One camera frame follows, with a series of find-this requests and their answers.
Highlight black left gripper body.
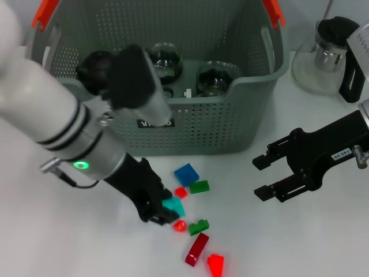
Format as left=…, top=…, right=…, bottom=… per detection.
left=104, top=154, right=167, bottom=223

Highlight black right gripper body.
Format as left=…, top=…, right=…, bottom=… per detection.
left=287, top=111, right=369, bottom=192

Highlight teal toy brick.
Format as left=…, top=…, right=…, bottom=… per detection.
left=161, top=197, right=186, bottom=218

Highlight small red rounded brick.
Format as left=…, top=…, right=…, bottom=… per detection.
left=172, top=219, right=187, bottom=233

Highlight grey perforated storage basket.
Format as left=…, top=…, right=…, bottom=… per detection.
left=24, top=0, right=291, bottom=158

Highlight blue toy brick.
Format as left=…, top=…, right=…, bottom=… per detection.
left=174, top=163, right=201, bottom=188

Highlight green sloped toy brick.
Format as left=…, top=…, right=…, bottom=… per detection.
left=189, top=179, right=210, bottom=194

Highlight green notched toy brick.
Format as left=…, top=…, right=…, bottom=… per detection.
left=189, top=218, right=210, bottom=237

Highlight dark red long brick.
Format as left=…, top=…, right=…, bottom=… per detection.
left=184, top=232, right=210, bottom=267

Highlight orange-red sloped brick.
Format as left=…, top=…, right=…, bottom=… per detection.
left=206, top=253, right=225, bottom=277

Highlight black ceramic teapot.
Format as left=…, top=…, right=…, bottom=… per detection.
left=76, top=50, right=114, bottom=96

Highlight glass pitcher with black handle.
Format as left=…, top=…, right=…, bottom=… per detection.
left=291, top=16, right=369, bottom=103

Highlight left gripper connector cable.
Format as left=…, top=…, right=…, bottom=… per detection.
left=39, top=157, right=100, bottom=189

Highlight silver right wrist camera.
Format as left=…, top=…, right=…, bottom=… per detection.
left=345, top=23, right=369, bottom=73

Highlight orange basket handle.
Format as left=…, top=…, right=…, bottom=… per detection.
left=32, top=0, right=286, bottom=31

